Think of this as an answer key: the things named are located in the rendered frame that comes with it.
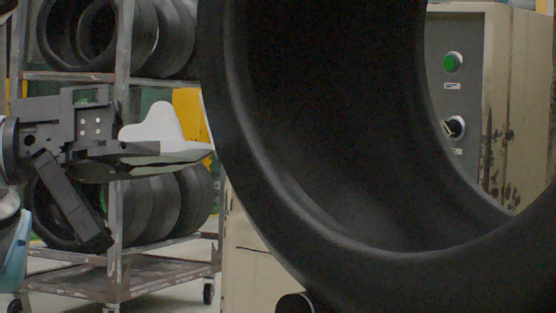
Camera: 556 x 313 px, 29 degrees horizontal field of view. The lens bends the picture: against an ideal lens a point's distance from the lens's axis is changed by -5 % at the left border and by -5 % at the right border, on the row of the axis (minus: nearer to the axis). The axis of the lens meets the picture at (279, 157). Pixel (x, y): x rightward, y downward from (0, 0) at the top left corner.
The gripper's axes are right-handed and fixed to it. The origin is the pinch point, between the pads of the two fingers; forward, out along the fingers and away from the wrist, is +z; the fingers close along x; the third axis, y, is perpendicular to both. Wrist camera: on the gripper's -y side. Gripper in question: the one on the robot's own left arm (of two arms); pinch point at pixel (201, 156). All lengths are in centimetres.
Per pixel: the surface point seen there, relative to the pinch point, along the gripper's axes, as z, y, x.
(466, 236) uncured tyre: 26.8, -6.7, 14.7
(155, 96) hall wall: -169, 382, 991
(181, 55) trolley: -55, 172, 382
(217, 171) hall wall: -107, 294, 992
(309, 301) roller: 9.6, -15.0, 0.2
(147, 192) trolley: -71, 101, 370
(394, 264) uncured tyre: 17.2, -14.7, -13.2
